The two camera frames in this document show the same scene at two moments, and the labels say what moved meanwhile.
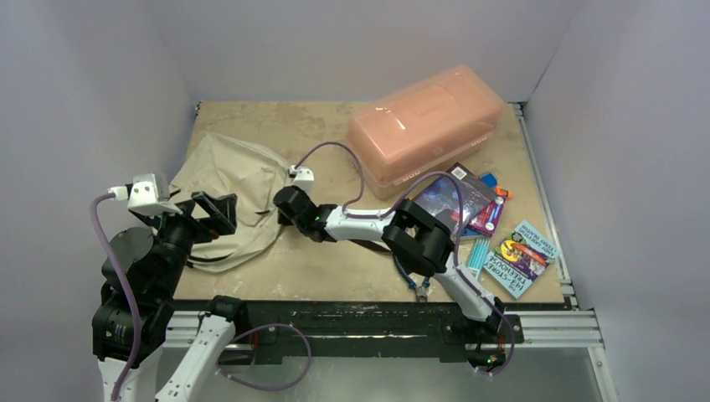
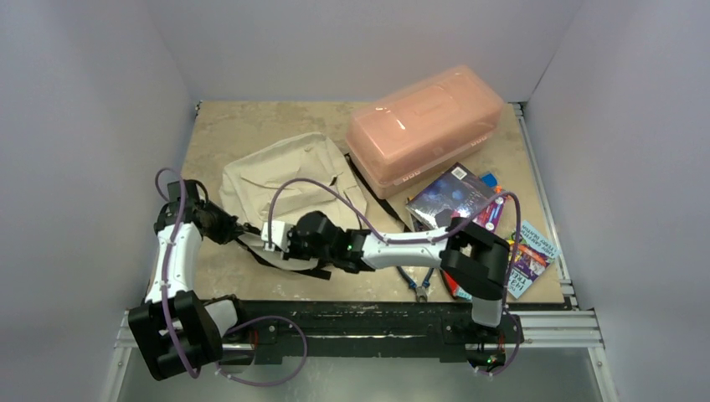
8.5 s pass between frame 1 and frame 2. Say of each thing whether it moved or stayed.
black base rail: stayed
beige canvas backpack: moved
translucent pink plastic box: stayed
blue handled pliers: stayed
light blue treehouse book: stayed
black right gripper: moved
